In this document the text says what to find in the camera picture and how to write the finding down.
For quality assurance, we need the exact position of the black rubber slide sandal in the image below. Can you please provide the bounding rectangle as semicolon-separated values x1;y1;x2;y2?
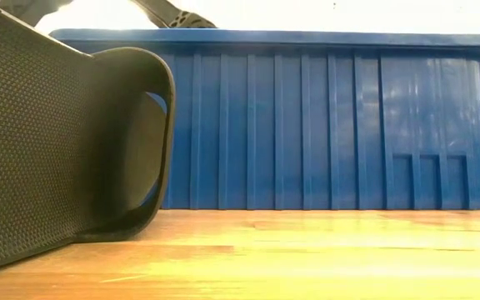
0;0;178;276

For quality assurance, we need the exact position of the blue ribbed plastic bin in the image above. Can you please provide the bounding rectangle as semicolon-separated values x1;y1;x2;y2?
49;27;480;211

